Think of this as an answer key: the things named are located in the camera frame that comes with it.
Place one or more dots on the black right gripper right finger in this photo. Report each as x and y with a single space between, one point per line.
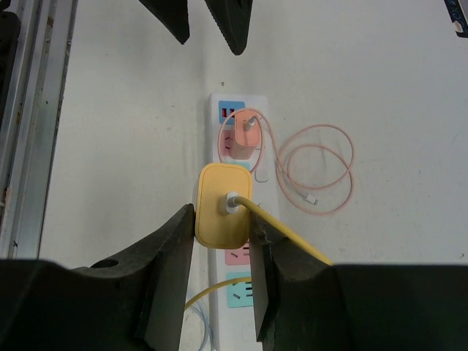
300 303

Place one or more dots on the yellow charger plug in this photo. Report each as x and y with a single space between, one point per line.
219 222

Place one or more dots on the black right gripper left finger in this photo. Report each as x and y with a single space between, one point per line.
132 300

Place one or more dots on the black XDOF label left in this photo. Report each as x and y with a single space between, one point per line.
457 10

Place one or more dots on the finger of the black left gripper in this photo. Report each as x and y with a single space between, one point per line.
233 19
173 14

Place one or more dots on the aluminium table frame rail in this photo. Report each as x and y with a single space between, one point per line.
37 73

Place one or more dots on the white multicolour power strip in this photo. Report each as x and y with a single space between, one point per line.
231 307

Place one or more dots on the orange pink charger plug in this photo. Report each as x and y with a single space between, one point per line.
246 134

